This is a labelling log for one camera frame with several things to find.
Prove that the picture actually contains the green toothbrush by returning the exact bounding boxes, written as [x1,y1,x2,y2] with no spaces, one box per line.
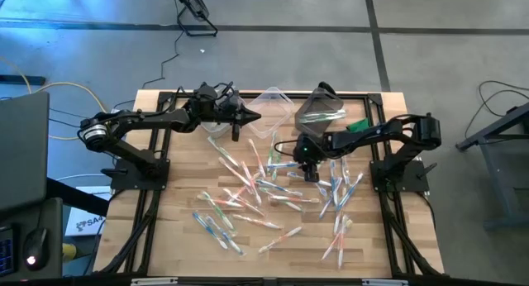
[200,190,237,233]
[270,144,284,182]
[205,136,241,169]
[298,108,347,125]
[259,187,306,213]
[266,131,279,167]

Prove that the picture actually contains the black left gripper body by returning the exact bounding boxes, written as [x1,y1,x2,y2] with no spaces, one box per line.
[188,82,245,128]

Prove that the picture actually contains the grey metal cart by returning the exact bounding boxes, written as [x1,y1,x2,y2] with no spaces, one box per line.
[455,102,529,232]

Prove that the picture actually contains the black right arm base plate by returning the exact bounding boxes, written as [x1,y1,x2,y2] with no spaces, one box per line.
[369,160,431,193]

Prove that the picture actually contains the white cardboard box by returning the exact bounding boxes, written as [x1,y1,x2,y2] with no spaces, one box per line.
[64,185,111,237]

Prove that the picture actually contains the beige plastic bin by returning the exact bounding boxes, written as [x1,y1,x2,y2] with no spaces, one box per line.
[198,93,243,138]

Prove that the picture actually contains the black floor cable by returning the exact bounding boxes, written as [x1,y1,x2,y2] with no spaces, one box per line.
[465,79,529,134]

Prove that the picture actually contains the yellow cable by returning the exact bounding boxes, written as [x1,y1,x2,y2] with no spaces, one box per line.
[0,56,112,141]

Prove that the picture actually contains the clear plastic bin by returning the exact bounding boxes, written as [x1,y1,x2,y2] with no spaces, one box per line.
[241,86,295,139]

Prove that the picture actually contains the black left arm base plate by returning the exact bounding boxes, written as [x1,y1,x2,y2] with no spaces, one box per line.
[101,158,171,192]

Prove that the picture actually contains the black floor fan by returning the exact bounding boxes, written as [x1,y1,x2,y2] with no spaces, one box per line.
[168,0,219,38]

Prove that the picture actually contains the green cloth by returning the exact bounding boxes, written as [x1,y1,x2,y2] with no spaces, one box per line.
[346,117,372,134]

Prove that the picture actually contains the white bracket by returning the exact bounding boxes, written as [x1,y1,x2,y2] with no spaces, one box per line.
[131,277,179,286]
[362,279,409,286]

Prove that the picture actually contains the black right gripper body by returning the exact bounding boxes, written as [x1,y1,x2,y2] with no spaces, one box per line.
[293,133,330,167]

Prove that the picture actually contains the grey plastic bin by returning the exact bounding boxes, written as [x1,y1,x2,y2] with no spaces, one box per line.
[293,87,347,137]

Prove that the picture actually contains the black computer mouse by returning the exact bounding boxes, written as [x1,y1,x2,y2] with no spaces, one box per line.
[22,226,50,273]

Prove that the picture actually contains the black floor bar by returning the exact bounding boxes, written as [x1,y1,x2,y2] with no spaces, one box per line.
[0,74,46,87]

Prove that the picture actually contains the backlit keyboard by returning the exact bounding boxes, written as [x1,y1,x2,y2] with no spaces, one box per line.
[0,224,20,279]

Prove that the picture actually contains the black clamp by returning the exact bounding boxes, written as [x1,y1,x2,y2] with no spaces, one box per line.
[317,81,338,98]

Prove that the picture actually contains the dark desk surface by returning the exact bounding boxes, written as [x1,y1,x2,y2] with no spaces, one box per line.
[0,197,64,281]

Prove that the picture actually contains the yellow object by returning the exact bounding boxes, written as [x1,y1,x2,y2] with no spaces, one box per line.
[61,242,79,262]

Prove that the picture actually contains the toothbrush in clear wrapper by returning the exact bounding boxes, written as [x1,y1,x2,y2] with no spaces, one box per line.
[331,211,344,236]

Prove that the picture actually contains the black fan cable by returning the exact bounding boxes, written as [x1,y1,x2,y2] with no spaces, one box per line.
[141,29,186,91]

